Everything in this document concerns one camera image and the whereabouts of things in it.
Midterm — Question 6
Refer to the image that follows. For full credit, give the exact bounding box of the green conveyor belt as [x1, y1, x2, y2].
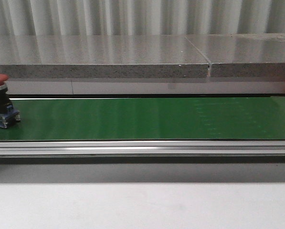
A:
[0, 96, 285, 141]

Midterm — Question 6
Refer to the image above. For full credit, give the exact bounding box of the grey granite countertop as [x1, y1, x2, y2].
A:
[0, 33, 285, 95]

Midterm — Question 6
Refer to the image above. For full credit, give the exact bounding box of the red mushroom push button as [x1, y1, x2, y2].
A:
[0, 73, 21, 129]

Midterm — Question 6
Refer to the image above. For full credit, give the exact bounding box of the grey pleated curtain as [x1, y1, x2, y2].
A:
[0, 0, 285, 35]

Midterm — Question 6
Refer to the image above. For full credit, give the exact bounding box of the aluminium conveyor frame rail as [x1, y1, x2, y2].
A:
[0, 140, 285, 164]

